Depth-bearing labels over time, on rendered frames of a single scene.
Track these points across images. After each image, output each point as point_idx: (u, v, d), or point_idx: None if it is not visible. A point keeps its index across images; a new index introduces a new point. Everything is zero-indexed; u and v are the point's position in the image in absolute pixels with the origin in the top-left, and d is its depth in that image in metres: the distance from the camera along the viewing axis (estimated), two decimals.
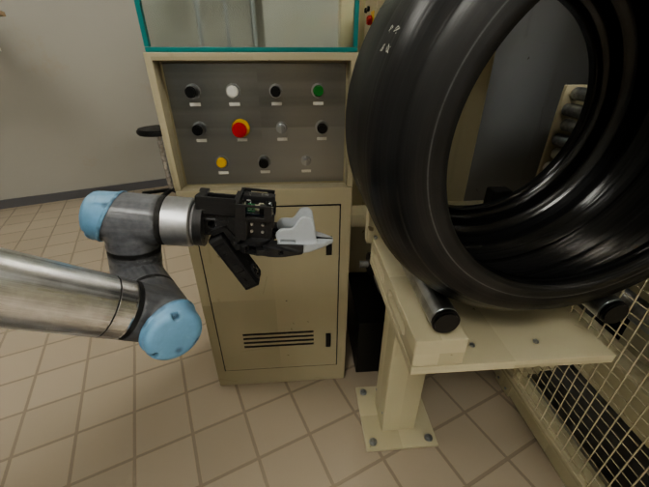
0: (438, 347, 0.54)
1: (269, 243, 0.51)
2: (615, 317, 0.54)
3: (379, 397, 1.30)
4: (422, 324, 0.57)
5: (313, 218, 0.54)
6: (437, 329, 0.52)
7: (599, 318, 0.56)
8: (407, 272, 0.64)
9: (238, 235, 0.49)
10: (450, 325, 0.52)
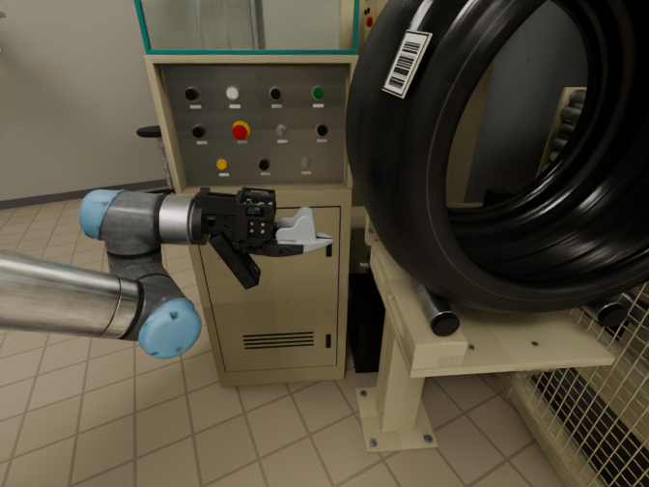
0: (438, 350, 0.55)
1: (269, 243, 0.51)
2: (613, 316, 0.54)
3: (379, 398, 1.30)
4: (422, 327, 0.57)
5: (313, 218, 0.54)
6: (454, 320, 0.51)
7: (604, 302, 0.54)
8: None
9: (238, 234, 0.49)
10: (441, 327, 0.52)
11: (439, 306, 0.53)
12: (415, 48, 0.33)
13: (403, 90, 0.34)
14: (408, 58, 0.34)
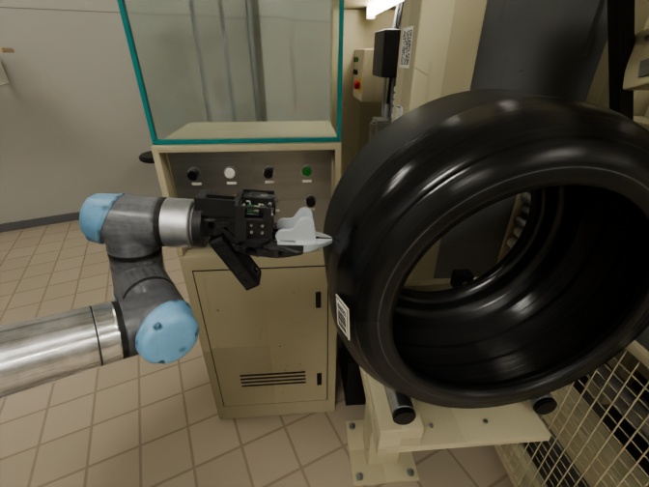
0: (400, 434, 0.65)
1: (269, 244, 0.51)
2: (543, 409, 0.65)
3: (365, 434, 1.41)
4: (387, 412, 0.68)
5: (313, 218, 0.54)
6: (406, 413, 0.62)
7: (529, 402, 0.66)
8: None
9: (238, 236, 0.49)
10: (401, 419, 0.63)
11: (393, 403, 0.64)
12: (344, 313, 0.49)
13: (347, 335, 0.50)
14: (342, 315, 0.50)
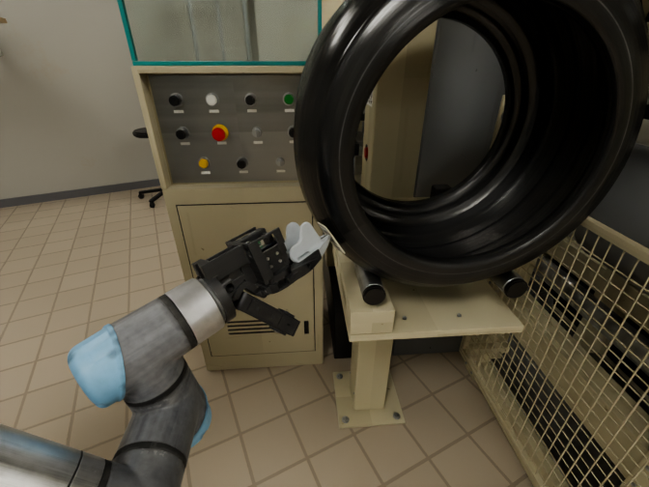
0: (371, 317, 0.65)
1: (294, 266, 0.47)
2: (514, 291, 0.65)
3: (352, 380, 1.41)
4: (359, 299, 0.68)
5: None
6: (378, 290, 0.62)
7: (501, 286, 0.66)
8: None
9: (265, 275, 0.44)
10: (370, 298, 0.63)
11: (366, 281, 0.64)
12: (327, 233, 0.55)
13: (341, 250, 0.56)
14: (328, 236, 0.56)
